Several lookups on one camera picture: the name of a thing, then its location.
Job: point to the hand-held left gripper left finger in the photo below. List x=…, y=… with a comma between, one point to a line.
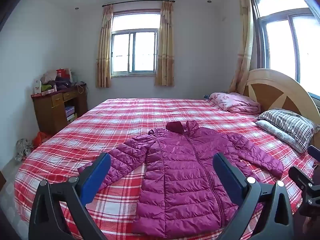
x=96, y=177

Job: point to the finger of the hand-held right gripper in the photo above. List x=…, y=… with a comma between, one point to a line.
x=301, y=178
x=314, y=153

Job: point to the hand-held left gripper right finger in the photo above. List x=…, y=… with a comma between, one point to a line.
x=228, y=180

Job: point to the magenta puffer jacket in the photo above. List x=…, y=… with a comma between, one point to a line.
x=180, y=180

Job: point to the pile of dark clothes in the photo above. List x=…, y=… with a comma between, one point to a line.
x=62, y=82

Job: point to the person's right hand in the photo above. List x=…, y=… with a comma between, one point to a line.
x=311, y=226

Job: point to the striped pillow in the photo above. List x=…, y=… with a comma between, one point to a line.
x=290, y=125

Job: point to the white floral pillow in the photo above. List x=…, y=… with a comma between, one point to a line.
x=275, y=132

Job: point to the bed with red plaid sheet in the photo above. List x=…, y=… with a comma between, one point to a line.
x=112, y=120

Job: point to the orange plastic bag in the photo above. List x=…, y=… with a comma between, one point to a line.
x=41, y=138

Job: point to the stack of books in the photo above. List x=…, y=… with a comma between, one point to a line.
x=70, y=112

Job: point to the wooden headboard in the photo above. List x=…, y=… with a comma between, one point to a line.
x=272, y=90

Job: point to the pink folded blanket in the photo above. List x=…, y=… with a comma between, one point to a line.
x=235, y=102

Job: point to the patterned grey bag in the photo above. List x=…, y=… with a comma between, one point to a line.
x=23, y=150

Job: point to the wooden desk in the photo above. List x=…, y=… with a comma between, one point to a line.
x=45, y=112

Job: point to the blue cloth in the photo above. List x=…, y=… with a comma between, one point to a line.
x=206, y=96

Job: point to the flat pink box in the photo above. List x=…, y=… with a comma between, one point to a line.
x=48, y=92

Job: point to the green cloth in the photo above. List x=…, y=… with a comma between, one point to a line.
x=46, y=87

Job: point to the white package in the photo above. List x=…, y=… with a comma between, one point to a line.
x=37, y=87

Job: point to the red gift bag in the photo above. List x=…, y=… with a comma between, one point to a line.
x=62, y=73

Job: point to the pale pink cloth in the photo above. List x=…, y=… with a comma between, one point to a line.
x=49, y=76

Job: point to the large window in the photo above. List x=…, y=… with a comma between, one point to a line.
x=282, y=40

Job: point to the beige floral curtain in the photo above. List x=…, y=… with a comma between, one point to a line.
x=243, y=42
x=103, y=50
x=165, y=45

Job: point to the small window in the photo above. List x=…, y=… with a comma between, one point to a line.
x=135, y=50

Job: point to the black curtain rod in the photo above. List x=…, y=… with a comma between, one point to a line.
x=137, y=2

